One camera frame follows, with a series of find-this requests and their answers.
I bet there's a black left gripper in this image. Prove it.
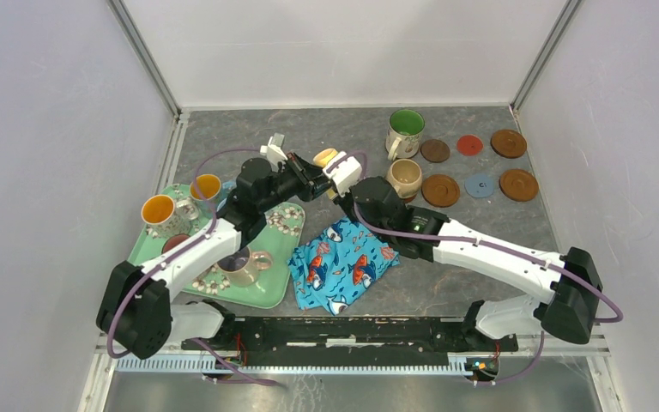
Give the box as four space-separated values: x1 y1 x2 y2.
258 152 334 214

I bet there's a beige mug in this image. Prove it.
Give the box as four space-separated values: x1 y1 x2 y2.
385 159 423 203

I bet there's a brown wooden coaster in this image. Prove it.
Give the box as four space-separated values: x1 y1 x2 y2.
421 174 461 208
499 169 539 202
490 129 528 159

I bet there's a yellow mug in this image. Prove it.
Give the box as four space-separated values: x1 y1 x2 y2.
312 148 338 168

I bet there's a dark brown round coaster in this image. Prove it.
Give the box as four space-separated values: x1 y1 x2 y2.
420 139 450 163

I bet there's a green inside floral mug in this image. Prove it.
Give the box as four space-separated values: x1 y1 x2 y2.
385 109 426 161

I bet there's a blue round coaster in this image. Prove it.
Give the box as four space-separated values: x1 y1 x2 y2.
464 173 495 198

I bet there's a red round coaster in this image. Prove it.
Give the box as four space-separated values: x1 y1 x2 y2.
456 134 484 157

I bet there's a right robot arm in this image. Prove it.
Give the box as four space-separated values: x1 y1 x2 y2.
334 177 602 350

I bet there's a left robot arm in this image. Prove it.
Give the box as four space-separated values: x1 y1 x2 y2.
96 154 332 360

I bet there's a small cup orange inside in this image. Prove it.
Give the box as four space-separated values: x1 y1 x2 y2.
190 174 236 214

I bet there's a floral cup orange inside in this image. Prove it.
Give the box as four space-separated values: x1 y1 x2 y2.
141 195 201 238

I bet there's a blue shark print cloth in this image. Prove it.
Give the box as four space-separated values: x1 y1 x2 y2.
287 217 399 316

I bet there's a pink mug maroon inside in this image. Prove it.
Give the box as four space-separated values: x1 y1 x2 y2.
161 233 190 255

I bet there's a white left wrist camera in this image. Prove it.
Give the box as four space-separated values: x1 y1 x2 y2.
259 133 287 171

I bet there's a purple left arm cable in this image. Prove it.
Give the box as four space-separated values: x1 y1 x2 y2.
105 148 280 388

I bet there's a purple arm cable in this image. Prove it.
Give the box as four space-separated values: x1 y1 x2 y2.
325 149 625 385
105 148 280 388

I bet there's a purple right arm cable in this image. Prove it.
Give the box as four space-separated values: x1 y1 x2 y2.
325 149 625 385

